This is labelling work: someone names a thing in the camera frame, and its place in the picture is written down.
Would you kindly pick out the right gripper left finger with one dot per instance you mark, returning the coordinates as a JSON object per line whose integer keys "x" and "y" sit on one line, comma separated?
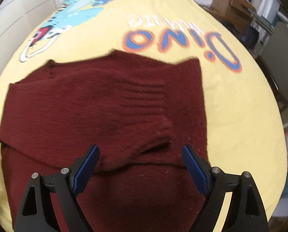
{"x": 36, "y": 213}

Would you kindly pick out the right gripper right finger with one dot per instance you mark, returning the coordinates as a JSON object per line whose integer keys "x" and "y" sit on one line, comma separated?
{"x": 246, "y": 210}

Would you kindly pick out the dark red knit sweater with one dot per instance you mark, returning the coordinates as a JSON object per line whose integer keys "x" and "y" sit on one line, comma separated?
{"x": 139, "y": 111}

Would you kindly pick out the yellow dinosaur print bedsheet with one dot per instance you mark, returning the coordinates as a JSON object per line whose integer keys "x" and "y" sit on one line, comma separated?
{"x": 244, "y": 127}

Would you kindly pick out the white wardrobe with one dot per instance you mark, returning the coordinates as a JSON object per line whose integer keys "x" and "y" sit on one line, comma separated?
{"x": 17, "y": 20}

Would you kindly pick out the grey chair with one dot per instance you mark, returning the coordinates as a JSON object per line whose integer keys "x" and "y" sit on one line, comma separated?
{"x": 273, "y": 61}

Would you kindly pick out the brown wooden cabinet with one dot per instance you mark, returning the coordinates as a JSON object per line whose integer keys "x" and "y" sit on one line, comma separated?
{"x": 235, "y": 12}

